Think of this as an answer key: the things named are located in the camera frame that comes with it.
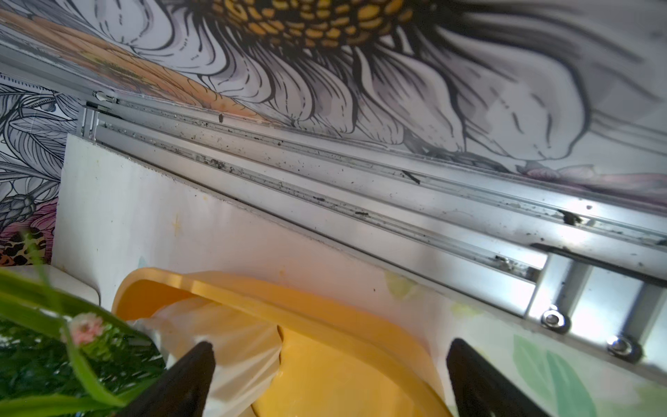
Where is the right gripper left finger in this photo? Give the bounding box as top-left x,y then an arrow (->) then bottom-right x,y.
116,342 -> 215,417

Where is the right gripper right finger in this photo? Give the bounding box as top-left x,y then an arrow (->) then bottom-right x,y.
446,338 -> 547,417

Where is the pink flower potted plant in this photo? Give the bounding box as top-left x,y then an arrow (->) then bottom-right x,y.
0,228 -> 282,417

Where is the yellow plastic tray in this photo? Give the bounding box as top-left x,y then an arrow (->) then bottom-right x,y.
112,268 -> 451,416

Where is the blue lid storage box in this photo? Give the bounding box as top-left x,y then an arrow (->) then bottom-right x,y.
2,265 -> 101,306

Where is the aluminium side rail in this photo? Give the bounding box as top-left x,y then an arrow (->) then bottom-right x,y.
0,41 -> 667,387

